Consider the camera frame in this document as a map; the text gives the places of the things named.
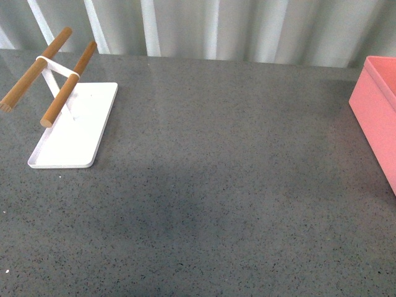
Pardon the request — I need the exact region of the white towel rack stand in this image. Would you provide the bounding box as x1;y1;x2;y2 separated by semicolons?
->
1;27;118;169

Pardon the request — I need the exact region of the pink storage box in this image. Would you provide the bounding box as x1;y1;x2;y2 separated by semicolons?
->
349;56;395;191

